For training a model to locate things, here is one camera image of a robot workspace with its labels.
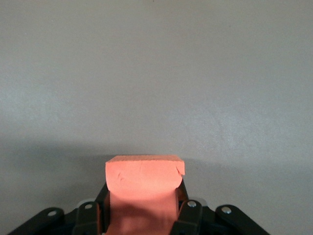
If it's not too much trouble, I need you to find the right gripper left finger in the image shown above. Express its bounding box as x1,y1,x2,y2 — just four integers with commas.
7,182,111,235

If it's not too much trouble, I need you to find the orange foam cube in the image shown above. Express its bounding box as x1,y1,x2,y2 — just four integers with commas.
105,155,185,235

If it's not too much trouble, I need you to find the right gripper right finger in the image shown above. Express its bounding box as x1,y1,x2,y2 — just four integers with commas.
170,176,268,235

